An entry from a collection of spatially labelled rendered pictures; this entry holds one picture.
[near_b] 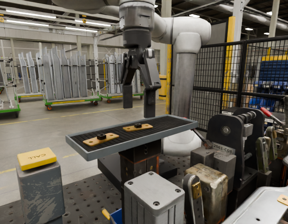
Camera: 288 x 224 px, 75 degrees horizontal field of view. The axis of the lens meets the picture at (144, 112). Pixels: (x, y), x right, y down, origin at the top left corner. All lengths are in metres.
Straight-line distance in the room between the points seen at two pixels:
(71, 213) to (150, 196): 0.68
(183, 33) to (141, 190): 0.81
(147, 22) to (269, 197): 0.54
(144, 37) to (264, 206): 0.51
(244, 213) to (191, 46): 0.75
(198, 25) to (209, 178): 0.75
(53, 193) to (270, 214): 0.48
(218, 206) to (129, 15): 0.49
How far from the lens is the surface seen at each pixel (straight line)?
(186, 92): 1.03
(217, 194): 0.49
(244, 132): 0.65
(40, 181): 0.42
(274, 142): 0.90
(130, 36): 0.50
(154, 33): 0.95
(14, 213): 1.11
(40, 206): 0.45
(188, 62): 1.03
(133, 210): 0.40
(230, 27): 2.90
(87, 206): 1.02
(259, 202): 0.60
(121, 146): 0.43
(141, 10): 0.50
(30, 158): 0.43
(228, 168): 0.61
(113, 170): 1.14
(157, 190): 0.37
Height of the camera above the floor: 1.32
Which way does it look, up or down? 13 degrees down
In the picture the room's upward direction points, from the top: straight up
